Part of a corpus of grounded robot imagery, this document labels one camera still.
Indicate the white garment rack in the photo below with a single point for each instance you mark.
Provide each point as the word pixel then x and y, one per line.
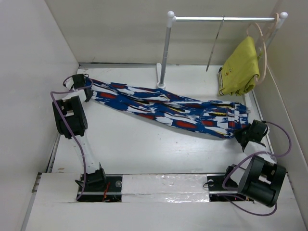
pixel 268 25

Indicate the grey wire hanger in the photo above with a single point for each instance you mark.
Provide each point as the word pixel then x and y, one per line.
pixel 214 44

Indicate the blue white red patterned trousers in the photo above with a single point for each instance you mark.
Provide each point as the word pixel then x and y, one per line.
pixel 217 118

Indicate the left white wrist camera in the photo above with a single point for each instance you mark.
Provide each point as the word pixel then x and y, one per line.
pixel 68 83

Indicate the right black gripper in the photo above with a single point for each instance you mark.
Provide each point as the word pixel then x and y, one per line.
pixel 237 133

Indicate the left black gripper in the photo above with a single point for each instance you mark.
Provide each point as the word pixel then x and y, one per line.
pixel 91 93

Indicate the beige wooden hanger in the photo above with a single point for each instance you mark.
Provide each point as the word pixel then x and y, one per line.
pixel 260 79

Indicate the yellow green shorts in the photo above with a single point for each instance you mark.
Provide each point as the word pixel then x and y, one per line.
pixel 237 76

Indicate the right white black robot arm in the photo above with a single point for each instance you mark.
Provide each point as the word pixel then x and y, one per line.
pixel 263 178

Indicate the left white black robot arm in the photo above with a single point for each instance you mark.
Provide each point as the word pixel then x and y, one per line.
pixel 71 122

